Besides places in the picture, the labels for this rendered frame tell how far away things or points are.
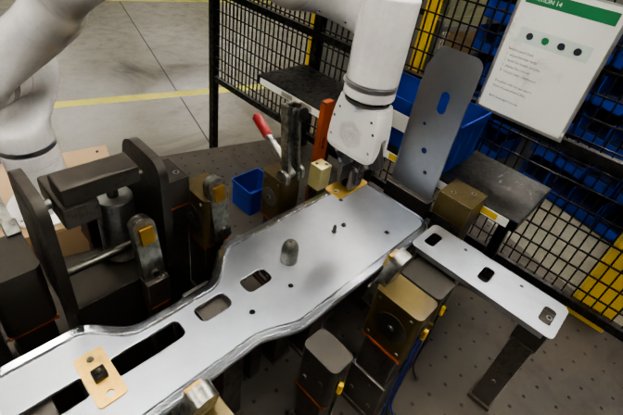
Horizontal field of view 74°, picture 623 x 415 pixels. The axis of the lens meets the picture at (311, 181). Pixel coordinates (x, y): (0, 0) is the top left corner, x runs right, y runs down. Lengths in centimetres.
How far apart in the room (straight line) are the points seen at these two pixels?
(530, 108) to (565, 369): 64
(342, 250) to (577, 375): 70
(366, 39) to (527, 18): 58
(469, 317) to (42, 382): 95
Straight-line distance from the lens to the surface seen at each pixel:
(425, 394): 105
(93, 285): 81
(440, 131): 94
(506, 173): 118
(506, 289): 89
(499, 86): 117
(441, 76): 92
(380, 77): 63
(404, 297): 71
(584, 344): 136
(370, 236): 86
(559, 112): 114
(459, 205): 94
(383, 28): 61
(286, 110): 80
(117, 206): 73
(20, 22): 89
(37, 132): 109
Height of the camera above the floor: 157
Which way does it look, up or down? 36 degrees down
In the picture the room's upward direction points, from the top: 10 degrees clockwise
